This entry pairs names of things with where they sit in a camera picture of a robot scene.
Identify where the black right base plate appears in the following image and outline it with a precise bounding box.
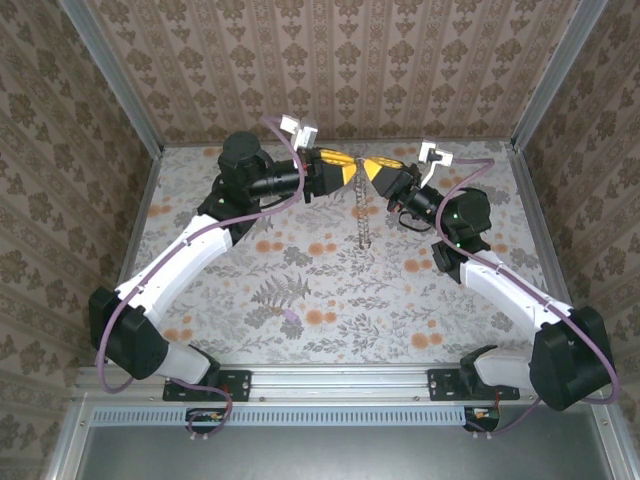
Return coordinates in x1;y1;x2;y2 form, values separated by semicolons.
427;367;521;402

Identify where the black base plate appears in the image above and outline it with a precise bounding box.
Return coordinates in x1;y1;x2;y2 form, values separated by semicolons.
162;368;252;403
427;367;521;402

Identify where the aluminium back rail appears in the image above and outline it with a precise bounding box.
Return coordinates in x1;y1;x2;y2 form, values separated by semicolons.
162;141;514;150

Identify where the grey metal sheet panel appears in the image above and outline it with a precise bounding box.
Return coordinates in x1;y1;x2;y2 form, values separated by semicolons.
74;424;609;480

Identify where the grey slotted cable duct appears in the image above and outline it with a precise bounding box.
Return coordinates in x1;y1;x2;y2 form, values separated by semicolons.
92;405;501;428

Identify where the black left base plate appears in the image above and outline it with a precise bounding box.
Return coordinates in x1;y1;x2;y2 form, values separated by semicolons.
162;368;252;403

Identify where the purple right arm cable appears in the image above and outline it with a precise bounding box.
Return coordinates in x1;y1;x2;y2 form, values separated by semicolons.
435;157;623;441

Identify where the black controller board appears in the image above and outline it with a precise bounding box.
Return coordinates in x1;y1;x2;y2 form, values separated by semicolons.
185;407;227;435
463;405;501;434

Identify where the aluminium side rail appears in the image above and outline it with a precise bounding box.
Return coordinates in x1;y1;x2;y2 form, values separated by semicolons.
507;142;587;364
117;144;166;361

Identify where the aluminium front rail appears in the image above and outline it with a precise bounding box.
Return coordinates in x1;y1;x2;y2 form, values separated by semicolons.
72;363;614;402

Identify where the aluminium corner post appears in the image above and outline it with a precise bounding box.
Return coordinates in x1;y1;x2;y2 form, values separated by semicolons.
59;0;166;154
509;0;609;151

